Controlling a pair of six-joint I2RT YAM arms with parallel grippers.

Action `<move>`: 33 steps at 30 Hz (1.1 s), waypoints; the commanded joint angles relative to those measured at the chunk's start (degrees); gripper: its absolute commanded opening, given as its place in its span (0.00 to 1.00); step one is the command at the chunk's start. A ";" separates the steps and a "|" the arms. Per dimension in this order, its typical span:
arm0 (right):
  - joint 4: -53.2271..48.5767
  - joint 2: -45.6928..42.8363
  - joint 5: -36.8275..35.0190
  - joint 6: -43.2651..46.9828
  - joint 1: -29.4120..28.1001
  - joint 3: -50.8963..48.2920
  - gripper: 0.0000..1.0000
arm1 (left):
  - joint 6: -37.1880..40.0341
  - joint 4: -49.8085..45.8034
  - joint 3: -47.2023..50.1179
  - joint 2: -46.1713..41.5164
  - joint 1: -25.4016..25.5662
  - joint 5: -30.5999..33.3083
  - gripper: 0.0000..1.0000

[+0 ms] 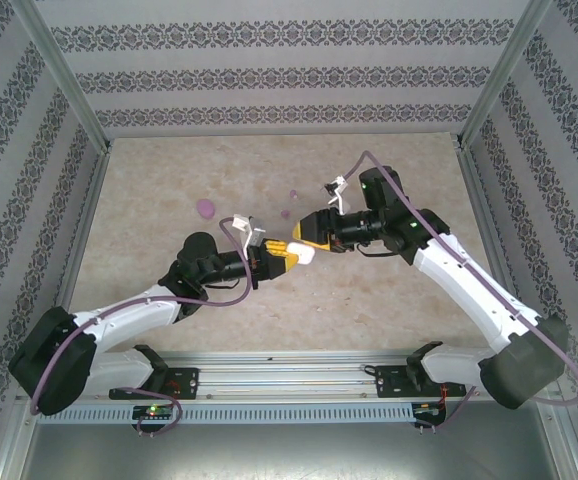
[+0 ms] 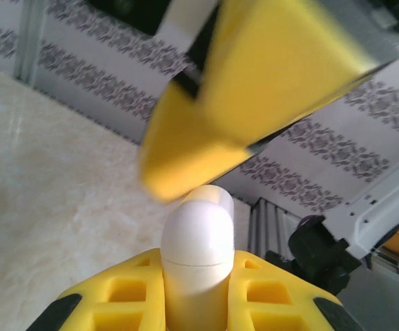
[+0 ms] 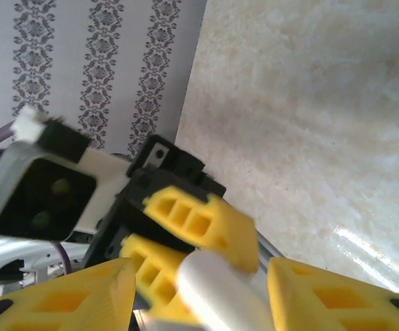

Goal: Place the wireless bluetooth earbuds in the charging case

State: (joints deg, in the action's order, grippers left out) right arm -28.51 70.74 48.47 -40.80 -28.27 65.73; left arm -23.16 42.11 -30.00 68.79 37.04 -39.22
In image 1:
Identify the white earbud charging case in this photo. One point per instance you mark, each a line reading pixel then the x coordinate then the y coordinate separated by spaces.
pixel 303 252

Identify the pink earbud charging case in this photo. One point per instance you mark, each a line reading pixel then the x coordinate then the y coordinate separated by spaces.
pixel 205 207

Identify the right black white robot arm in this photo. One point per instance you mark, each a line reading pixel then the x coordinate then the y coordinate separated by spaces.
pixel 469 285

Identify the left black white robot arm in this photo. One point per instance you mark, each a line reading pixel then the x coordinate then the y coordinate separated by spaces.
pixel 129 307

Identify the grey sheet metal tray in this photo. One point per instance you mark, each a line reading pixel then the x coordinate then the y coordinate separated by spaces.
pixel 289 450

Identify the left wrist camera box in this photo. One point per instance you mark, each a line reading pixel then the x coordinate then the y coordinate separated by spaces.
pixel 255 235

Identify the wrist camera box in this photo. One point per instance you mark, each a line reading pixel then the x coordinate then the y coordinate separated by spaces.
pixel 340 200
pixel 255 235

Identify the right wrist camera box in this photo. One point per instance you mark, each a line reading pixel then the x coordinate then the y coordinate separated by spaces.
pixel 340 200

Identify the right aluminium table side rail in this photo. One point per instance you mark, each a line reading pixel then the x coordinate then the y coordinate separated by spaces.
pixel 484 220

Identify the aluminium table side rail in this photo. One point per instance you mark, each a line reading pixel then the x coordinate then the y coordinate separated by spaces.
pixel 484 220
pixel 80 250

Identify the aluminium mounting rail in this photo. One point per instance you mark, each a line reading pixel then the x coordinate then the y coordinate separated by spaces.
pixel 289 375

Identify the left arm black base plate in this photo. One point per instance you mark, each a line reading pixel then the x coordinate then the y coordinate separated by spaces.
pixel 186 380

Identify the left aluminium table side rail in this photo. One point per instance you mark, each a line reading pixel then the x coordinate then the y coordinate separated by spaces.
pixel 80 250

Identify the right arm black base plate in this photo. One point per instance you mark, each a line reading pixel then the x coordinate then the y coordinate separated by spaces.
pixel 389 382

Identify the right aluminium frame post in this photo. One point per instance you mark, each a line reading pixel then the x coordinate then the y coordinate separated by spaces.
pixel 509 70

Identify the aluminium frame post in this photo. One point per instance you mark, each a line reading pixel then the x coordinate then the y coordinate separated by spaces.
pixel 64 75
pixel 509 70

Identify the left aluminium frame post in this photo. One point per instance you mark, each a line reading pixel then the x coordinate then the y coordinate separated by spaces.
pixel 64 75

